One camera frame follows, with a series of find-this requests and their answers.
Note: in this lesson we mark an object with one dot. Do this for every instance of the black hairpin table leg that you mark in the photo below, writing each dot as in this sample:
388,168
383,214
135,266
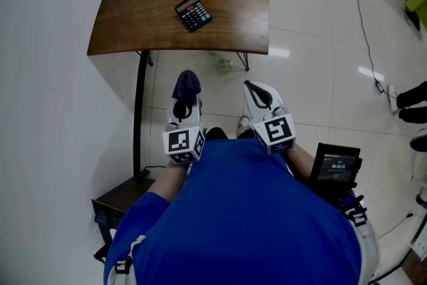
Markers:
245,60

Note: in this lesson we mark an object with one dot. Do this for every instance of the dark blue cloth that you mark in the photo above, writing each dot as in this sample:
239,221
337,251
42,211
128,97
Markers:
187,85

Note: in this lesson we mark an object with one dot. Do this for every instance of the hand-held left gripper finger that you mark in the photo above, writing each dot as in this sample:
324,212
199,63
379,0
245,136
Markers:
170,111
197,108

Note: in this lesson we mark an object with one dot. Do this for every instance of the curved black table leg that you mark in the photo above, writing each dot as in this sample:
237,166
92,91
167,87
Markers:
139,110

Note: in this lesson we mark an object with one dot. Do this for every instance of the person's black trouser leg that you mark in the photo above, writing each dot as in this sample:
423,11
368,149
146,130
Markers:
247,134
217,134

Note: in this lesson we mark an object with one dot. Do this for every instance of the white floor power strip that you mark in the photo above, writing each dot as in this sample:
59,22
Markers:
224,64

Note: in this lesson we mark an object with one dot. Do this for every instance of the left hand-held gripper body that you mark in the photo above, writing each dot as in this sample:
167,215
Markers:
183,145

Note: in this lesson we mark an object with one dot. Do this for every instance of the black screen device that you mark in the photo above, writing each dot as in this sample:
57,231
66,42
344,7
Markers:
335,172

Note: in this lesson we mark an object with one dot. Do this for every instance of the person's right forearm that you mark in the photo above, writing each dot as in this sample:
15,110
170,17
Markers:
302,160

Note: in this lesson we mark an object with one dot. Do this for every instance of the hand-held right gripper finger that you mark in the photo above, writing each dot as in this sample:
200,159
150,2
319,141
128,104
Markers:
249,100
271,94

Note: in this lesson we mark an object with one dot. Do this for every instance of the black calculator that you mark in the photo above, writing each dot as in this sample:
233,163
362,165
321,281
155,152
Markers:
193,14

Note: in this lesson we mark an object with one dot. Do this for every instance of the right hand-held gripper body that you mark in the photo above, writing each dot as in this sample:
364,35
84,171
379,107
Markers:
275,133

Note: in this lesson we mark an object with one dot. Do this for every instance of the dark wooden cabinet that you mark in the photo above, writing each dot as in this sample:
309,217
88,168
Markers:
116,197

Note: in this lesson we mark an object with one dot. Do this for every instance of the person's left forearm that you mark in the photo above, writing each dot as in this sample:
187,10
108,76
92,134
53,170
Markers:
166,182

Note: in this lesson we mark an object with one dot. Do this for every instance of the person's blue shirt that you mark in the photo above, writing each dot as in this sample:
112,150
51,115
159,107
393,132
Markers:
233,217

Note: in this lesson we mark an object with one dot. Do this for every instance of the person's white shoe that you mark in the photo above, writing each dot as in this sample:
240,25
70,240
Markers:
243,125
392,97

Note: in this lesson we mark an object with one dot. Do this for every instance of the black power adapter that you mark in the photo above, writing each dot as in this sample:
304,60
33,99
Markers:
379,86

